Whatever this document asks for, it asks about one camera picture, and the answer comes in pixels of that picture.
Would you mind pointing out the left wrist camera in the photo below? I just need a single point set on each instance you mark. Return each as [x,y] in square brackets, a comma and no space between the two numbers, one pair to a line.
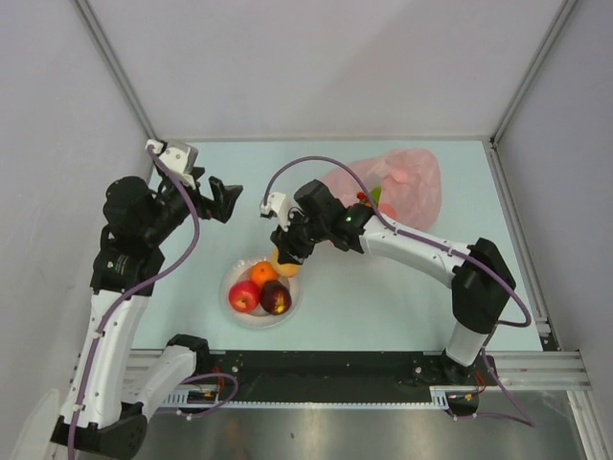
[178,157]

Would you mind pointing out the left aluminium frame post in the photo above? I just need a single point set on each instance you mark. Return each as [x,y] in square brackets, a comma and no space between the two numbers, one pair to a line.
[111,61]

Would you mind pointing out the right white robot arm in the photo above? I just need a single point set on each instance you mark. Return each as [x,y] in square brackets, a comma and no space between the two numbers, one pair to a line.
[476,274]

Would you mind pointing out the white plate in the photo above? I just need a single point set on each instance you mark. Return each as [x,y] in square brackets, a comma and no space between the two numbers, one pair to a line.
[258,318]

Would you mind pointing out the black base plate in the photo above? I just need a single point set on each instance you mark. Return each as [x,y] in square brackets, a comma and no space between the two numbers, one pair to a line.
[302,370]

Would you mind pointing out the fake yellow fruit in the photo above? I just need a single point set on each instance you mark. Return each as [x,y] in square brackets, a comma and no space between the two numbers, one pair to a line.
[284,270]

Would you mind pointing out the aluminium front rail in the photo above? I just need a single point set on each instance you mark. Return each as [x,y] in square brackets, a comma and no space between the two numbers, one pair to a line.
[518,371]

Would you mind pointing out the fake dark purple fruit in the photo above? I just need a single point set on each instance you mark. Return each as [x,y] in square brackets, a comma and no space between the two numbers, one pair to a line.
[275,298]

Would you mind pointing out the aluminium rail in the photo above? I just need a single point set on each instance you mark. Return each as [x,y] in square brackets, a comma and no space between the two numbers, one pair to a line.
[518,371]
[541,316]

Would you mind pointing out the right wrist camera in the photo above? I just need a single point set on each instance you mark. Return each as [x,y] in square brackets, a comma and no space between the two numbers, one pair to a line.
[276,205]

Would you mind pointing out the aluminium frame post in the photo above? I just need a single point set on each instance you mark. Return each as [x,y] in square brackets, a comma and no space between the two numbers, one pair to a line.
[111,61]
[545,47]

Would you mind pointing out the white cable duct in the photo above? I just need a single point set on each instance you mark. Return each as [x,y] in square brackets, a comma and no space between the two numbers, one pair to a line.
[373,396]

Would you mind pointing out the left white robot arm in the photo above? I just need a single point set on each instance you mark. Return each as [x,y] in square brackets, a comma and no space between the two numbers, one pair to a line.
[101,416]

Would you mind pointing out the fake red apple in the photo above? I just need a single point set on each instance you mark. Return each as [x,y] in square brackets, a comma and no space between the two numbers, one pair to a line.
[244,296]

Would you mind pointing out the pink plastic bag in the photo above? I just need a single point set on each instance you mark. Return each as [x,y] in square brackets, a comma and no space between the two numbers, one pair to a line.
[405,184]

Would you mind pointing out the fake orange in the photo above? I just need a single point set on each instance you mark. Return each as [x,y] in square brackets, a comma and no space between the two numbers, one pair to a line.
[263,272]

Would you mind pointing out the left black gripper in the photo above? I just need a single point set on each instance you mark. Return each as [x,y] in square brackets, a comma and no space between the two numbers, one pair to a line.
[223,195]

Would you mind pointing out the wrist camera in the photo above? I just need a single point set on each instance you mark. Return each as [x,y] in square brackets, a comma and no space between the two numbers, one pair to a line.
[178,157]
[276,205]

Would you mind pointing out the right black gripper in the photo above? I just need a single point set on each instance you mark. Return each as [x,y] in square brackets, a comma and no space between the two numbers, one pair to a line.
[290,251]

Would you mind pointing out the fake cherry tomatoes bunch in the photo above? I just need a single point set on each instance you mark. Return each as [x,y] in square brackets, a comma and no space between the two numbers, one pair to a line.
[370,199]

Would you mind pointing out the right side aluminium rail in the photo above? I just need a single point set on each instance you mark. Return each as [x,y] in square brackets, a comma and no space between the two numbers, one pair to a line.
[541,316]

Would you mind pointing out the right aluminium frame post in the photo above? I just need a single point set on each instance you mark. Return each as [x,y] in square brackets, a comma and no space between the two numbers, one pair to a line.
[545,47]

